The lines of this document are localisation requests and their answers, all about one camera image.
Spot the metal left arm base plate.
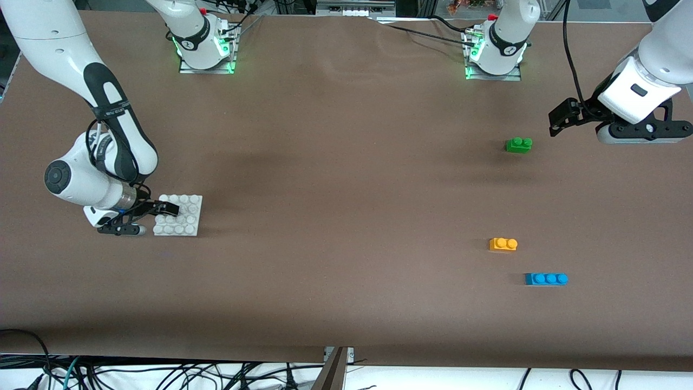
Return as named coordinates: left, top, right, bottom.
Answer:
left=465, top=27, right=523, bottom=82

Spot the brown table cover sheet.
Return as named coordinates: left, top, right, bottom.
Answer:
left=0, top=10, right=693, bottom=374

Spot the black camera bracket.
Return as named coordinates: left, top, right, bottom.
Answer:
left=97, top=219, right=142, bottom=236
left=596, top=100, right=693, bottom=142

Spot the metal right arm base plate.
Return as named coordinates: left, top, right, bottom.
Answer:
left=179, top=19, right=239, bottom=75

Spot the blue three-stud block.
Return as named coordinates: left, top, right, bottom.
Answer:
left=524, top=272, right=569, bottom=287

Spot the black left camera bracket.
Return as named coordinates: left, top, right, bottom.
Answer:
left=596, top=100, right=693, bottom=142

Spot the short black table cable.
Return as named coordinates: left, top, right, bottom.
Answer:
left=430, top=15, right=472, bottom=33

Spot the teal floor cable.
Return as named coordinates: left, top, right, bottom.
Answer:
left=62, top=357, right=82, bottom=390

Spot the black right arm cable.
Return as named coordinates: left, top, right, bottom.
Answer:
left=86, top=118, right=153, bottom=202

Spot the black right camera bracket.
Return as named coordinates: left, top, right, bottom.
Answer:
left=97, top=219, right=142, bottom=236

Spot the white studded base plate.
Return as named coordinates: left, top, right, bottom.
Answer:
left=153, top=194, right=204, bottom=237

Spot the looped black floor cable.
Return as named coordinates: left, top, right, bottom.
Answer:
left=0, top=328, right=52, bottom=374

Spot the long black table cable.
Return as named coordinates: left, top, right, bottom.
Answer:
left=379, top=23, right=477, bottom=45

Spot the grey metal background box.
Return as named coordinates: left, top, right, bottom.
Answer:
left=317, top=0, right=396, bottom=17

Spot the black base cable bundle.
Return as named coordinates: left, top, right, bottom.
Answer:
left=217, top=0, right=263, bottom=33

